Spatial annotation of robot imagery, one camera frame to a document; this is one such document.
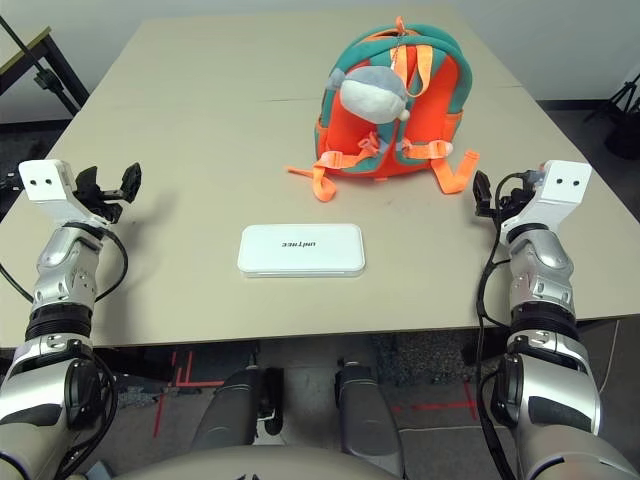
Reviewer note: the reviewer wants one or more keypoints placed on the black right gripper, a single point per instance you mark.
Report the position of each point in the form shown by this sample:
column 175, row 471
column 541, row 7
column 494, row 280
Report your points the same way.
column 515, row 192

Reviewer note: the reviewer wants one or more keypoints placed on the orange and teal backpack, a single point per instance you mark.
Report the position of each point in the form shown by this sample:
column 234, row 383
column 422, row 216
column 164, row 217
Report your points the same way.
column 430, row 110

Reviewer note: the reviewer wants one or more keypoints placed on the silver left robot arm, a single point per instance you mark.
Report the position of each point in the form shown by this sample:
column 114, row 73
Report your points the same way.
column 55, row 280

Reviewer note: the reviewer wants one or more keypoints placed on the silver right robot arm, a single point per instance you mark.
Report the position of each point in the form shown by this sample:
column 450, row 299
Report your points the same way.
column 545, row 280

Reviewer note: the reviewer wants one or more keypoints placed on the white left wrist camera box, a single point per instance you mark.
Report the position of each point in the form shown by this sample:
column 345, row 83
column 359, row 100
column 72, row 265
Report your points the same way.
column 45, row 180

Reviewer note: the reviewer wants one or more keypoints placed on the grey robot left leg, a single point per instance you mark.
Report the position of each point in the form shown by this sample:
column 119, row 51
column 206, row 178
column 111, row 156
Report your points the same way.
column 225, row 415

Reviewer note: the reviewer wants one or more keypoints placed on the black tripod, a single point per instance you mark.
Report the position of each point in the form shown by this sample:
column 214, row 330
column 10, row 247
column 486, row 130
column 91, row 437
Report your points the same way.
column 625, row 95

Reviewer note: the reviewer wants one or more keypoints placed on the thin black rod with clamp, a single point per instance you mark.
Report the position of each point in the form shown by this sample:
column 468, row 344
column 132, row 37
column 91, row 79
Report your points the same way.
column 45, row 80

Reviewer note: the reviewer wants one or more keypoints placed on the grey robot torso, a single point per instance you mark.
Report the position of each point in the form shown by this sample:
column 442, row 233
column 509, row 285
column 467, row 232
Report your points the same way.
column 250, row 465

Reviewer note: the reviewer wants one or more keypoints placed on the white plastic pencil case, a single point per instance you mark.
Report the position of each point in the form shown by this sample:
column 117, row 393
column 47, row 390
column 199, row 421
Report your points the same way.
column 300, row 247

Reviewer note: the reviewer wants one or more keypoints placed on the black framed side table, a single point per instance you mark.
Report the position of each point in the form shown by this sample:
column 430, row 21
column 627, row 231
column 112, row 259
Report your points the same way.
column 30, row 50

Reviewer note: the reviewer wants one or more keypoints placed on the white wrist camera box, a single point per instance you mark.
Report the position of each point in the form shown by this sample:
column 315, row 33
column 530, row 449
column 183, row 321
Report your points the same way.
column 565, row 185
column 45, row 180

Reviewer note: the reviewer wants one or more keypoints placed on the black floor bag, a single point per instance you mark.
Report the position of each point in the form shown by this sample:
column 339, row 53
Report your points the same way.
column 622, row 145

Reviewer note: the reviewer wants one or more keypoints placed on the grey robot leg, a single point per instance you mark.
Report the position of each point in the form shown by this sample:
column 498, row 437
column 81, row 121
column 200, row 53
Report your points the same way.
column 225, row 415
column 365, row 415

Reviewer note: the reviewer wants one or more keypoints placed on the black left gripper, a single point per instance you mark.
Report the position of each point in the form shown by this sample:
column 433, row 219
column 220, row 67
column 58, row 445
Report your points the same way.
column 105, row 205

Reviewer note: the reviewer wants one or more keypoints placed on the grey and white plush toy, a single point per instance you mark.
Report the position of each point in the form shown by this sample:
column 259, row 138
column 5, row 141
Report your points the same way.
column 370, row 97

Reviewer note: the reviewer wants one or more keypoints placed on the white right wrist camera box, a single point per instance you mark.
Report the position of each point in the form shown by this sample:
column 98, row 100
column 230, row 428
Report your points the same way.
column 565, row 185

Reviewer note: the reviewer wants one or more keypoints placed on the grey robot right leg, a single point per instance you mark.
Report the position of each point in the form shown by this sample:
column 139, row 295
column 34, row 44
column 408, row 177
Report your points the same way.
column 365, row 415

